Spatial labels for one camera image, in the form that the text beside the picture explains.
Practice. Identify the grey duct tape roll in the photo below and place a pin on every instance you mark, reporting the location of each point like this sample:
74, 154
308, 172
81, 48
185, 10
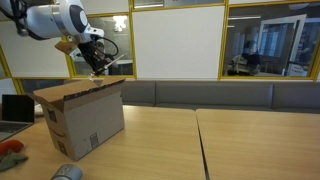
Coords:
66, 173

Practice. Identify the brown cardboard shipping box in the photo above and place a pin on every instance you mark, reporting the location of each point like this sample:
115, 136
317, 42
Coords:
93, 116

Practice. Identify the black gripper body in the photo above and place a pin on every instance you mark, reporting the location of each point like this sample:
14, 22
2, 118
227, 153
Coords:
87, 50

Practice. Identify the white glass door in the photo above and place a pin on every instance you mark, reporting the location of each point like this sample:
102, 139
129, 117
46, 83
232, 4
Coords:
293, 46

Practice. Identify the grey laptop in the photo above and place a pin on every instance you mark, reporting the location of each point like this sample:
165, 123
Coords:
16, 110

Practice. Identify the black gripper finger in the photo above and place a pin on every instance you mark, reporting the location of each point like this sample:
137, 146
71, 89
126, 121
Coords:
102, 61
94, 66

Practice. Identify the tan wrist camera block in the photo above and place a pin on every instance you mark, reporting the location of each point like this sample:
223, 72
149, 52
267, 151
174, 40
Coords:
66, 47

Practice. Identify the grey upholstered bench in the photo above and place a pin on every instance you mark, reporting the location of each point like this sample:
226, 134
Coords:
213, 94

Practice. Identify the round white table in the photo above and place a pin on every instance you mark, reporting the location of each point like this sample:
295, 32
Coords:
124, 62

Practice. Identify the green cloth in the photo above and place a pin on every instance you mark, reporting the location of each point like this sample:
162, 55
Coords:
10, 161

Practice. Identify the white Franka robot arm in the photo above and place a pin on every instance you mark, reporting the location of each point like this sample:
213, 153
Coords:
46, 20

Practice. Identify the orange cloth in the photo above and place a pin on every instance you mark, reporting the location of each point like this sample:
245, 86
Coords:
11, 147

